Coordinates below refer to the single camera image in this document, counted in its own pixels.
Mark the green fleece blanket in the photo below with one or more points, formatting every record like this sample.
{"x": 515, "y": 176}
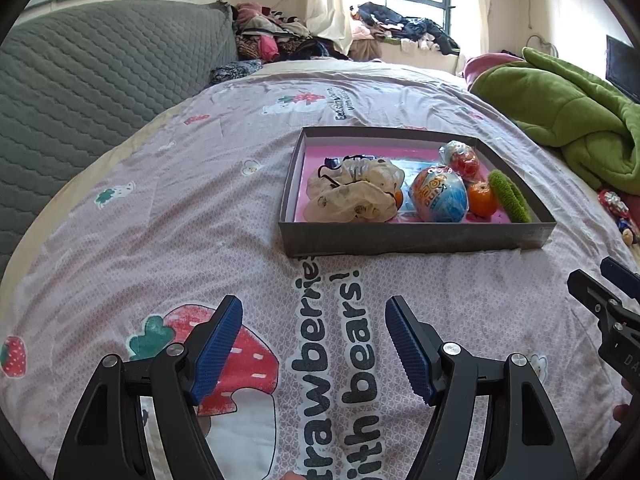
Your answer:
{"x": 559, "y": 105}

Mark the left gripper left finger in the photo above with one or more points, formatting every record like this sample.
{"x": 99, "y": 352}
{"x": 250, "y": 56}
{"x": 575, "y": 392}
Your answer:
{"x": 105, "y": 439}

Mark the large red blue toy egg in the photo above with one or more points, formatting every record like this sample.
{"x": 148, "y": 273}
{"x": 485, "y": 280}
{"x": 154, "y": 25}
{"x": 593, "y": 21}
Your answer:
{"x": 438, "y": 194}

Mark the clothes pile by headboard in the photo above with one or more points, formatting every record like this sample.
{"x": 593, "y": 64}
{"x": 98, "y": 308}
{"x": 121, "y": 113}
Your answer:
{"x": 264, "y": 36}

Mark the blue snack packet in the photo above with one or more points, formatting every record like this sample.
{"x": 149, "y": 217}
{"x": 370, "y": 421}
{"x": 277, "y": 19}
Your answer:
{"x": 627, "y": 231}

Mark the dark cardboard box tray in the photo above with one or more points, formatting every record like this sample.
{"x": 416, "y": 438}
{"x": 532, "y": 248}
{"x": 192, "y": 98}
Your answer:
{"x": 368, "y": 239}

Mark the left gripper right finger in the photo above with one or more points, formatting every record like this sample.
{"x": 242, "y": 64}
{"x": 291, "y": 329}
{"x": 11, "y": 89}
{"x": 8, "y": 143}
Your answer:
{"x": 523, "y": 437}

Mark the pink strawberry bed sheet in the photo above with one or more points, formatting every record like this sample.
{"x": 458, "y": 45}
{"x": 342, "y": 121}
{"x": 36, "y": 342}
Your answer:
{"x": 315, "y": 385}

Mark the grey quilted headboard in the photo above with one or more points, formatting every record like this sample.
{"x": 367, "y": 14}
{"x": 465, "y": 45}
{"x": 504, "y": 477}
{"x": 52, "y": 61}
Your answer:
{"x": 76, "y": 83}

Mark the orange tangerine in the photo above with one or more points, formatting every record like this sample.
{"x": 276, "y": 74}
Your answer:
{"x": 399, "y": 198}
{"x": 482, "y": 201}

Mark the beige sheer drawstring bag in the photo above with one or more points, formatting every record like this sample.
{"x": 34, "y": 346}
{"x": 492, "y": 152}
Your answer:
{"x": 358, "y": 191}

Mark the person's right hand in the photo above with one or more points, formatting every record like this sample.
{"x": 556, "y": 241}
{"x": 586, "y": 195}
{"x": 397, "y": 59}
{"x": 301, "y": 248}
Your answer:
{"x": 621, "y": 410}

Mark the clothes pile on windowsill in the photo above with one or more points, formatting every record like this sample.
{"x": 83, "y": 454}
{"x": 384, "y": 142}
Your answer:
{"x": 373, "y": 21}

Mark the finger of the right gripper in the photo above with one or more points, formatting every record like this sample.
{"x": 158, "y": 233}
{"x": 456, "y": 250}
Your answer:
{"x": 623, "y": 278}
{"x": 595, "y": 297}

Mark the cream curtain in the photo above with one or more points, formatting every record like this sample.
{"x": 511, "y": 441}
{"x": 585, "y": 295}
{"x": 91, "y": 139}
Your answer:
{"x": 330, "y": 19}

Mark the red silver snack wrapper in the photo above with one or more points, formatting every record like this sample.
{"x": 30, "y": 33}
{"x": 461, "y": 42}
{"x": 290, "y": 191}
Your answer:
{"x": 613, "y": 204}

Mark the pink pillow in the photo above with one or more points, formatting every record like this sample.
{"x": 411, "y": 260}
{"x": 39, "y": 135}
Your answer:
{"x": 484, "y": 62}

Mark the black television screen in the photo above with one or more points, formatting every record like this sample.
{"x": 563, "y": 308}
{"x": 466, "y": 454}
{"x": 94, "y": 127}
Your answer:
{"x": 623, "y": 68}

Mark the person's left hand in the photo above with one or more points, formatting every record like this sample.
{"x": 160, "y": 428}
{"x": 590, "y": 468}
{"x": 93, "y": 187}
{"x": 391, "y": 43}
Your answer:
{"x": 290, "y": 475}

